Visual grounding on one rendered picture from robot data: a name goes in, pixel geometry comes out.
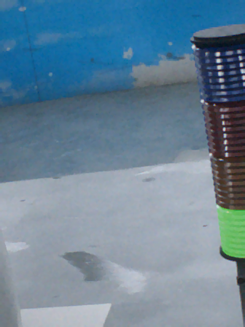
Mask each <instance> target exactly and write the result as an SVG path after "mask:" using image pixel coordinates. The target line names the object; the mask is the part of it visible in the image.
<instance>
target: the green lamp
mask: <svg viewBox="0 0 245 327"><path fill-rule="evenodd" d="M216 206H217V213H218V216H217V217H218V219H219V222H218V224H219V230H220V232H219V235H220V236H221V238H220V239H221V242H222V251H223V252H224V253H226V254H228V255H229V256H232V257H239V258H245V210H242V211H234V210H229V209H224V208H222V207H220V206H218V205H217V204H216Z"/></svg>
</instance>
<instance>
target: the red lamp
mask: <svg viewBox="0 0 245 327"><path fill-rule="evenodd" d="M201 102H202V108H203V115H204V119H203V120H204V121H205V128H206V133H207V136H206V138H207V140H208V143H207V145H208V146H209V152H210V153H211V154H213V155H215V156H218V157H223V158H240V157H245V101H240V102H238V101H235V102H229V103H211V102H207V101H204V100H203V99H201Z"/></svg>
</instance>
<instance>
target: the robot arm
mask: <svg viewBox="0 0 245 327"><path fill-rule="evenodd" d="M0 327H23V323H22V318H21V312H20V302H19V299H18V294H17V290H16V285H15V278H14V275H13V272H12V266H11V262H10V259H9V254H8V251H7V246H6V244H5V241H4V236H3V233H2V230H1V226H0Z"/></svg>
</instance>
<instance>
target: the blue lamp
mask: <svg viewBox="0 0 245 327"><path fill-rule="evenodd" d="M192 49H193V52H192V54H193V55H194V61H195V68H196V71H195V72H196V74H197V75H198V76H197V80H198V86H199V92H200V94H201V99H203V100H204V101H207V102H211V103H229V102H235V101H238V102H240V101H245V43H241V44H238V45H231V46H227V47H226V46H221V47H198V46H195V45H194V44H193V45H192Z"/></svg>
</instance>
